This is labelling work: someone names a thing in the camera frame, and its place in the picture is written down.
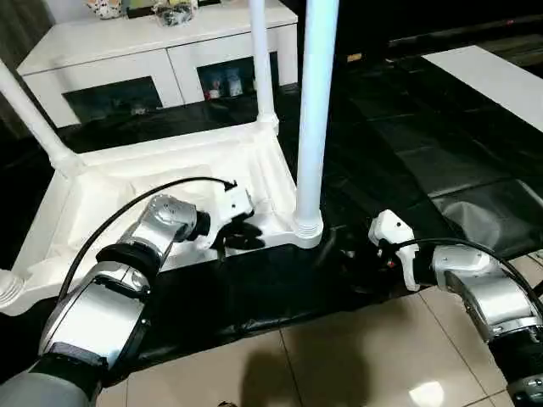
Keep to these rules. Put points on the white packet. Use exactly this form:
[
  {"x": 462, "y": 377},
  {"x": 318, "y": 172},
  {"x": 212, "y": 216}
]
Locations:
[{"x": 232, "y": 82}]

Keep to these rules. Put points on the black work mat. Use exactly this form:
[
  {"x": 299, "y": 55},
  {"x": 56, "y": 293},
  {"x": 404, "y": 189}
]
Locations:
[{"x": 424, "y": 127}]

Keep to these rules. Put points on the white plastic table top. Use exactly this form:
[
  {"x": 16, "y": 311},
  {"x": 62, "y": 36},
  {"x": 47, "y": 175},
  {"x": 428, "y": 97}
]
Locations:
[{"x": 106, "y": 186}]

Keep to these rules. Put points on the white sideboard cabinet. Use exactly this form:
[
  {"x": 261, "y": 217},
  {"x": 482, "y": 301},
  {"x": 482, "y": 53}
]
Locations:
[{"x": 127, "y": 42}]

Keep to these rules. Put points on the dark low bench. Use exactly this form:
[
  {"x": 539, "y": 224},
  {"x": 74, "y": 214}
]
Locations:
[{"x": 466, "y": 38}]

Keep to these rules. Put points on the grey tangled bundle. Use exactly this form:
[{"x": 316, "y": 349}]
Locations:
[{"x": 171, "y": 16}]

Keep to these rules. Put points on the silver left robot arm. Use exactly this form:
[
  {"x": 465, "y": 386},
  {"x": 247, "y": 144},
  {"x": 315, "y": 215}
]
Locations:
[{"x": 106, "y": 305}]

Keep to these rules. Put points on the small yellow box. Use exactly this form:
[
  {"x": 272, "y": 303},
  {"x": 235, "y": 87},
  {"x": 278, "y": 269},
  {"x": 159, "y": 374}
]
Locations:
[{"x": 354, "y": 56}]

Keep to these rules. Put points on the white plastic table leg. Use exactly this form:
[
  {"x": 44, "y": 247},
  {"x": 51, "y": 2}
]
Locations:
[
  {"x": 314, "y": 106},
  {"x": 10, "y": 290},
  {"x": 34, "y": 118},
  {"x": 261, "y": 55}
]

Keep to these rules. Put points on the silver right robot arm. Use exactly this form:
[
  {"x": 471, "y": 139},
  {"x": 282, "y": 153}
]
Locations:
[{"x": 479, "y": 288}]

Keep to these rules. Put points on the white side table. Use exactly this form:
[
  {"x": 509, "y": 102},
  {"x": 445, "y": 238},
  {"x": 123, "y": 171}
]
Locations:
[{"x": 488, "y": 80}]

